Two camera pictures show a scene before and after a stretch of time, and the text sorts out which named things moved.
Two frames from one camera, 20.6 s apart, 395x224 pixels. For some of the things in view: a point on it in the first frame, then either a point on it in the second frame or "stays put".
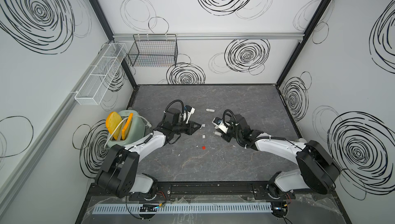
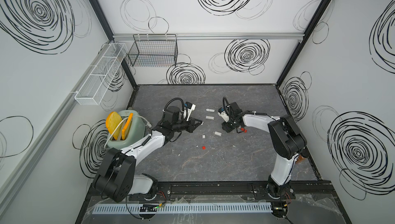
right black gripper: [225, 137] → [225, 128]
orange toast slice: [124, 130] stays put
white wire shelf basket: [94, 88] stays put
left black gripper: [190, 129] stays put
